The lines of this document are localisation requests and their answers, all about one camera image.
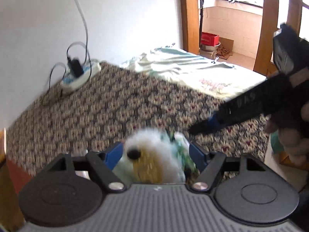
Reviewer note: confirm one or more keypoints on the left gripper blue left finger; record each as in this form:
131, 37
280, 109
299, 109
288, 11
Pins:
112, 155

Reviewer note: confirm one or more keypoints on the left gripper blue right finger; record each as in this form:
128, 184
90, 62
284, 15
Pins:
199, 156

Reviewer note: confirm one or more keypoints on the white fluffy sheep plush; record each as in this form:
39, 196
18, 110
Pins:
156, 156

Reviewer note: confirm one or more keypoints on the person's right hand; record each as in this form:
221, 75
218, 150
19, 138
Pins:
293, 138

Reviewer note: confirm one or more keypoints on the floral patterned bed cover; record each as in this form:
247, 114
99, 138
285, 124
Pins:
110, 107

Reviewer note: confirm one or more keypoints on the white power strip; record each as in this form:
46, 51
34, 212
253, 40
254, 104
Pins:
70, 83

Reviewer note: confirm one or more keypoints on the red plastic crate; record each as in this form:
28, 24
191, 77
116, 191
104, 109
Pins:
209, 39

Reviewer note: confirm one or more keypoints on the light green bed sheet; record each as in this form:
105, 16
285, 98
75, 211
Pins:
218, 79

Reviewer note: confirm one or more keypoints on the black power adapter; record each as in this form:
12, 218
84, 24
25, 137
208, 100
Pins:
75, 67

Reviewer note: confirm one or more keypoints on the brown cardboard box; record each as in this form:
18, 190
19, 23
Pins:
11, 217

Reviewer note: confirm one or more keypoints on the wooden door frame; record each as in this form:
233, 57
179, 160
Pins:
190, 25

